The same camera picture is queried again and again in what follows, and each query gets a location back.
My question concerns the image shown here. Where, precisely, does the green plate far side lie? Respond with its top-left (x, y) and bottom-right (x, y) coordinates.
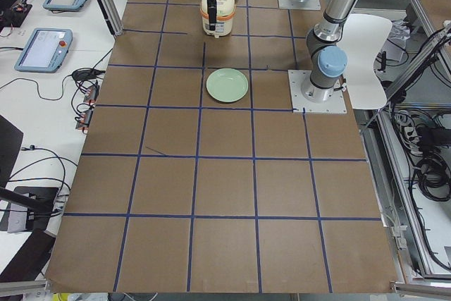
top-left (206, 68), bottom-right (249, 103)

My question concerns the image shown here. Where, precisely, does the teach pendant lower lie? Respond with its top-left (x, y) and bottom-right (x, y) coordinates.
top-left (14, 27), bottom-right (73, 73)

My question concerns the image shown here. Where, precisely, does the white rice cooker orange handle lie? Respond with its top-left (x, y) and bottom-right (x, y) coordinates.
top-left (200, 0), bottom-right (235, 37)

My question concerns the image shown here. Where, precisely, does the white chair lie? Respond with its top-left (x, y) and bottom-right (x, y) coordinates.
top-left (338, 13), bottom-right (392, 110)

